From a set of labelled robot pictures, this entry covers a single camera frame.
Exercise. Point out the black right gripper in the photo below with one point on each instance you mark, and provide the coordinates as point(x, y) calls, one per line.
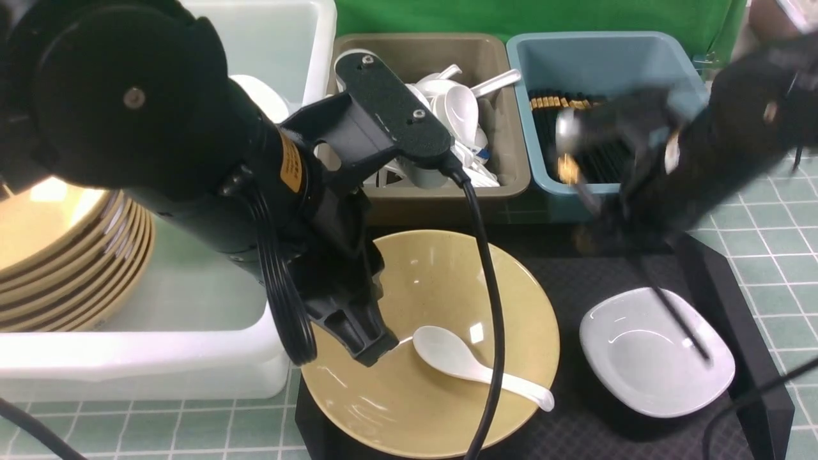
point(644, 119)

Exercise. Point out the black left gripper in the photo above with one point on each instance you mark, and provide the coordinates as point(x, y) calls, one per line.
point(338, 273)

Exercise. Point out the black chopstick gold band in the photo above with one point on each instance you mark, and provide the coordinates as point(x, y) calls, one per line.
point(677, 313)

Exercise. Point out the white square side dish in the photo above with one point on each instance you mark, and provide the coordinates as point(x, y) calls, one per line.
point(644, 359)

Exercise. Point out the white ceramic soup spoon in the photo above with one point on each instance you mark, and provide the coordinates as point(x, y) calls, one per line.
point(446, 352)

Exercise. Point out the tan noodle bowl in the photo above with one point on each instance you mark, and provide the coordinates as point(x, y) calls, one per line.
point(425, 398)

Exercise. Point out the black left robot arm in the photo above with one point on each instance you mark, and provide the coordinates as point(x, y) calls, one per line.
point(136, 96)

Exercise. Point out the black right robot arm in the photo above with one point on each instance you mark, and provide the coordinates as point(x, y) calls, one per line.
point(760, 108)

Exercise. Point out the pile of black chopsticks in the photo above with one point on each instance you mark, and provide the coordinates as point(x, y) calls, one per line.
point(601, 165)

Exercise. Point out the pile of white spoons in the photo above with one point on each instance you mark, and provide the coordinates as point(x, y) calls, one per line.
point(456, 106)

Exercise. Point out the blue plastic bin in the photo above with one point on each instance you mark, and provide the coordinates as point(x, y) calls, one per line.
point(592, 64)

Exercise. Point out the stack of white dishes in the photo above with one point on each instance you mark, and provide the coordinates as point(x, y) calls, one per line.
point(273, 105)

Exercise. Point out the green backdrop cloth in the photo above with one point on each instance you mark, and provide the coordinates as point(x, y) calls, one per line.
point(703, 28)

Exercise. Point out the black serving tray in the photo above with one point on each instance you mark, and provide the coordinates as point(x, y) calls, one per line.
point(588, 422)

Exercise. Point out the white plastic tub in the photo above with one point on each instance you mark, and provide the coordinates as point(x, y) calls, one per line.
point(195, 326)

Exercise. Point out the stack of tan bowls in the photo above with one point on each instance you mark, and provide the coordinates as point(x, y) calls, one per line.
point(71, 256)

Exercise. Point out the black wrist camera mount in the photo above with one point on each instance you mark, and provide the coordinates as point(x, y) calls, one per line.
point(393, 123)

